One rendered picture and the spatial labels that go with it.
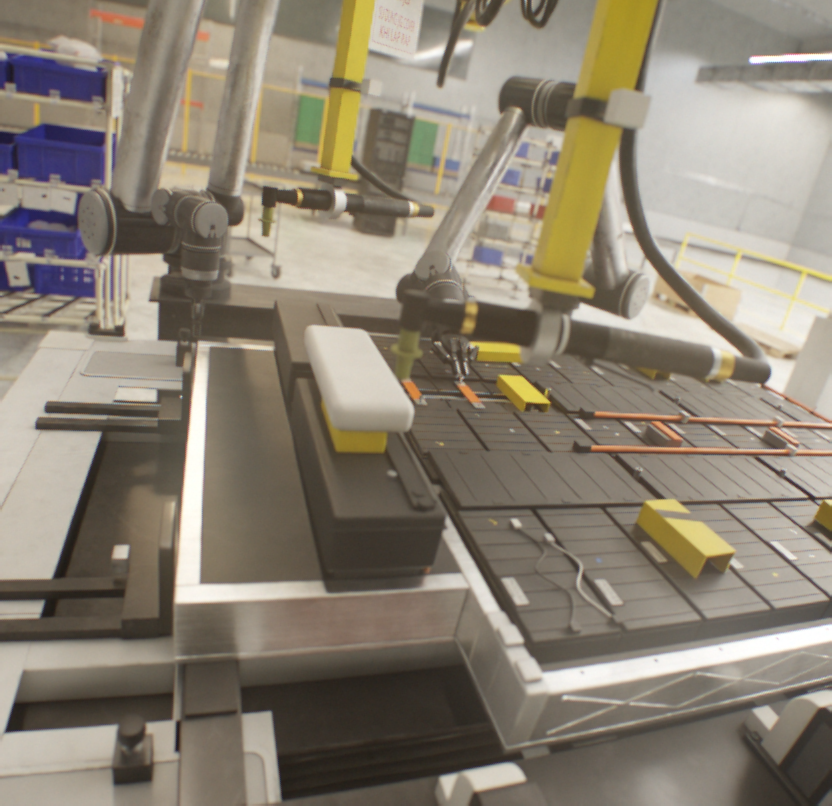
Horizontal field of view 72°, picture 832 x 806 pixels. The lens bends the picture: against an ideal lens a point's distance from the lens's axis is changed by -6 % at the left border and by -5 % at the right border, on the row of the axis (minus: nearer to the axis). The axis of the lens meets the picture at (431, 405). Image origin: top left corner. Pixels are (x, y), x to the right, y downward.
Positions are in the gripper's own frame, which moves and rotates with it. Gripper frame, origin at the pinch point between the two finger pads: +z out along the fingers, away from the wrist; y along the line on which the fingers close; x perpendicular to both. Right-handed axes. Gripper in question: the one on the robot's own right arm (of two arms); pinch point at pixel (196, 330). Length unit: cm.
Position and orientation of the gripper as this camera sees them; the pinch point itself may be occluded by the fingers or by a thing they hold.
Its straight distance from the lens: 194.3
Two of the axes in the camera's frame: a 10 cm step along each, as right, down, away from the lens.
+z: -1.9, 9.0, 3.9
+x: -9.2, -0.3, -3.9
